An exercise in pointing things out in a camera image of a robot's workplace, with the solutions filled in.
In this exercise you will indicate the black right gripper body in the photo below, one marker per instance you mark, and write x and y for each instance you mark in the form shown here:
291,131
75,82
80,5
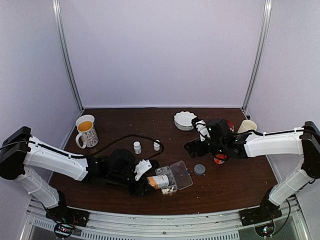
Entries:
200,151

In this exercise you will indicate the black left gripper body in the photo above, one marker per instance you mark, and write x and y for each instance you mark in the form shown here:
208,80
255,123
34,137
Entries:
135,191

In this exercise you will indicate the grey bottle cap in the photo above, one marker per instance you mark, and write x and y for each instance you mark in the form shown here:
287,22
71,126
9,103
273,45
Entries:
199,169

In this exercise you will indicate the grey capped vitamin bottle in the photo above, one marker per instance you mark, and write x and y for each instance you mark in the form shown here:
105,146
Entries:
158,181

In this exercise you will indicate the orange pill bottle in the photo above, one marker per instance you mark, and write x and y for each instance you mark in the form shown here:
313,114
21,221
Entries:
219,159

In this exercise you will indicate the clear plastic pill organizer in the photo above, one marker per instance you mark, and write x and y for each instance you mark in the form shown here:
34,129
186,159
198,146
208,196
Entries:
178,175

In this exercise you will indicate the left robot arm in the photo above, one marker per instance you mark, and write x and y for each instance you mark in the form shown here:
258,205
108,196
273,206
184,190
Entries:
21,152

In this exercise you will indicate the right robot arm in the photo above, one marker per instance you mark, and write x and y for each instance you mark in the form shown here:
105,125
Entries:
215,137

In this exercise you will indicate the white pills in organizer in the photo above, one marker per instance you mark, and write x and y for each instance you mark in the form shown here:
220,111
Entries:
168,190

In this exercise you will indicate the white fluted ceramic bowl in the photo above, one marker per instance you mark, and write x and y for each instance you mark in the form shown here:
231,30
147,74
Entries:
183,120

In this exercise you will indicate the small white pill bottle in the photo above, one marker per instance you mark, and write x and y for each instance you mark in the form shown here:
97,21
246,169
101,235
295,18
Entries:
156,145

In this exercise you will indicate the red floral saucer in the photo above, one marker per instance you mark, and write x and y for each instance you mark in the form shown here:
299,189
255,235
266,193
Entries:
231,126

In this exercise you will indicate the cream ribbed ceramic mug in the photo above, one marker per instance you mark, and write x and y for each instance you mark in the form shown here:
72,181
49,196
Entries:
247,125

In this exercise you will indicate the floral mug yellow inside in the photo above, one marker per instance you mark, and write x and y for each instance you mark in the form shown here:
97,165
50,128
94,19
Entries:
87,136

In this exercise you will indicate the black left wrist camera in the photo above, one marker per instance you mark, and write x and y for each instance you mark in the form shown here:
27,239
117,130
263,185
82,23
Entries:
144,166

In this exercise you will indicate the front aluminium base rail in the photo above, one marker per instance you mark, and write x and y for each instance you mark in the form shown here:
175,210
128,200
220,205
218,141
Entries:
223,225

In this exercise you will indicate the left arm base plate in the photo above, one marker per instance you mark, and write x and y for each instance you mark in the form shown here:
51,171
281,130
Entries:
69,216

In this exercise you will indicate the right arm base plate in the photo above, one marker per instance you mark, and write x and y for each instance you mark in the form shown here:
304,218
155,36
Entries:
256,215

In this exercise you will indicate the aluminium frame post right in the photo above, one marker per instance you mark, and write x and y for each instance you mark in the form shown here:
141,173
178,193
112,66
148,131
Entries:
264,30

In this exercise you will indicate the aluminium frame post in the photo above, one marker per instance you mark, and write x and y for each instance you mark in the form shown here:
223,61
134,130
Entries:
264,30
65,53

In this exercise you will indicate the aluminium frame post left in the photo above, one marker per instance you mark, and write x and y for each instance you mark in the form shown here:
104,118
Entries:
65,53

